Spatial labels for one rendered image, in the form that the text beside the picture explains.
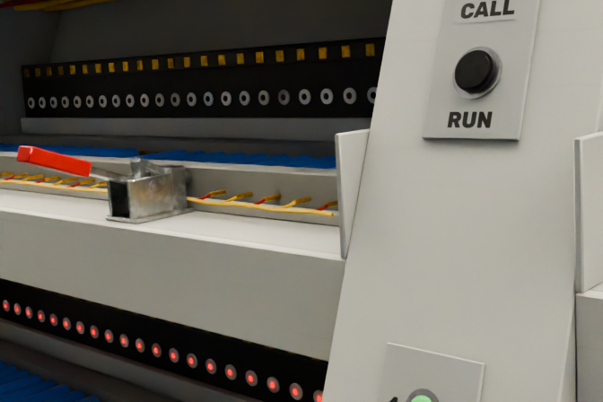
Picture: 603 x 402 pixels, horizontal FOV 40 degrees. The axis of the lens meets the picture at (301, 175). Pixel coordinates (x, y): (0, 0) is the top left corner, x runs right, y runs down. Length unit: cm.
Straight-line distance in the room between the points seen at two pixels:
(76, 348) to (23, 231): 24
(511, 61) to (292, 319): 14
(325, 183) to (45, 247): 18
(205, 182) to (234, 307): 11
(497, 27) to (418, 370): 13
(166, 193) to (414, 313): 19
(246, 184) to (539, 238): 20
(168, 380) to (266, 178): 26
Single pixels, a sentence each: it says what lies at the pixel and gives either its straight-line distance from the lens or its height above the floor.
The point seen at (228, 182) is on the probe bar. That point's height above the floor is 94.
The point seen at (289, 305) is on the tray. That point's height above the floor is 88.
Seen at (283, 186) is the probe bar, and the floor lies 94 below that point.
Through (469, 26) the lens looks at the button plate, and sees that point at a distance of 32.
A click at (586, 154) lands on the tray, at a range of 28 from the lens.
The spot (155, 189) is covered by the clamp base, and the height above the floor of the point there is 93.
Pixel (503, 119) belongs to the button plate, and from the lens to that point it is 30.
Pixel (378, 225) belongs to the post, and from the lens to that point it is 32.
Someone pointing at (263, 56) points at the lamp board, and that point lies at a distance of 62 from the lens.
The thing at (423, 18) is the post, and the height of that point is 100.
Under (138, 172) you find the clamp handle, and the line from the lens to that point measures 45.
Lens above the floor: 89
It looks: 8 degrees up
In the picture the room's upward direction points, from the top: 11 degrees clockwise
